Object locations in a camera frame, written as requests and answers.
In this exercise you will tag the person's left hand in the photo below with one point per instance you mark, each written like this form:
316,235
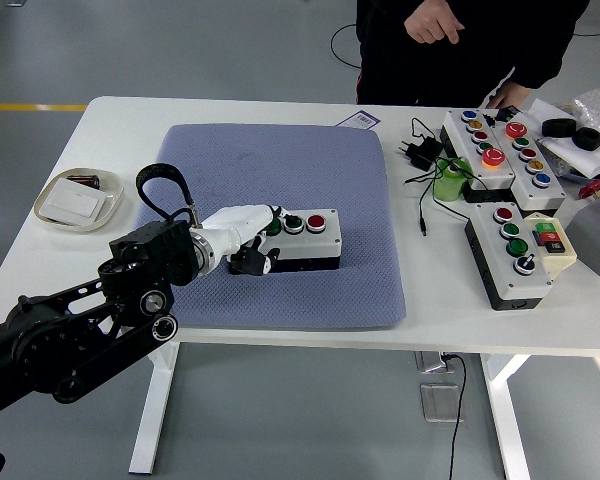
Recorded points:
512,95

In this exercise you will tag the person's right hand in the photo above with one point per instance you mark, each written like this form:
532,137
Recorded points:
432,22

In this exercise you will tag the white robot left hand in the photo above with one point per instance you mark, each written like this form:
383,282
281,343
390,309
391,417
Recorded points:
235,225

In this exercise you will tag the four-button control box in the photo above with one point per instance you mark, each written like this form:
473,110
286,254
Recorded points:
517,247
325,245

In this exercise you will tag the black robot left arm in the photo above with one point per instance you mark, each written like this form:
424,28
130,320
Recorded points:
105,320

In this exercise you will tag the person's left forearm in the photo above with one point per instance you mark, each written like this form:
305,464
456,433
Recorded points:
555,50

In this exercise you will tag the five-button control box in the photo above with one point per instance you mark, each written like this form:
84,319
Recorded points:
494,156
528,153

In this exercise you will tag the small black connector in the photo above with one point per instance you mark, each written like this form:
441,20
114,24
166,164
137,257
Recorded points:
507,114

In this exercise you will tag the person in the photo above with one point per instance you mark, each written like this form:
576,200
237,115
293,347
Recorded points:
505,40

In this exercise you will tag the clear bubble wrap bag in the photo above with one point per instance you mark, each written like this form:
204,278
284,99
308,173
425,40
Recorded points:
597,107

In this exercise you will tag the grey-blue textured mat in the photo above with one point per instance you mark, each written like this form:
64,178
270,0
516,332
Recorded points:
305,175

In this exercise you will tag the white paper sheet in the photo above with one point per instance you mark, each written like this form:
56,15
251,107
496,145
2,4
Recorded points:
587,160

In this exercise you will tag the black power adapter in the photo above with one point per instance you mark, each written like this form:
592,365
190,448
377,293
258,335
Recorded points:
425,152

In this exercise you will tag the green tape roll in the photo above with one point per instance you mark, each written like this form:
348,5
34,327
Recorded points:
450,187

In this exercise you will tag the purple label card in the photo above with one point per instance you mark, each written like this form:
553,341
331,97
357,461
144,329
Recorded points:
361,120

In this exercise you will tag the red knob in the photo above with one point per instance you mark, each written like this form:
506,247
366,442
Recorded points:
591,190

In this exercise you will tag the dark red small item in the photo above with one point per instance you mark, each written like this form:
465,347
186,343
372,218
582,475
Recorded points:
85,181

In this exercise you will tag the grey block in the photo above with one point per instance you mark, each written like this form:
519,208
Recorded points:
592,235

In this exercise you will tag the cream oval tray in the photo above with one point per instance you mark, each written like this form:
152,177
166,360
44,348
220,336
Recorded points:
47,215

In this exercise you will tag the white table leg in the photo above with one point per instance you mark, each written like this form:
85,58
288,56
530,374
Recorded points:
155,410
505,415

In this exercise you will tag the yellow floor tape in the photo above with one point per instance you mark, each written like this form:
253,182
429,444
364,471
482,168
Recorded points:
30,106

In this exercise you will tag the silver floor socket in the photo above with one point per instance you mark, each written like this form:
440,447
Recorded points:
430,362
440,402

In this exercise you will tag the white wall switch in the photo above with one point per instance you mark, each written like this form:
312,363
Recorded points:
75,200

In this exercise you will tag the cream red-green push switch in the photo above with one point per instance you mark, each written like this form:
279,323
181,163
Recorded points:
562,260

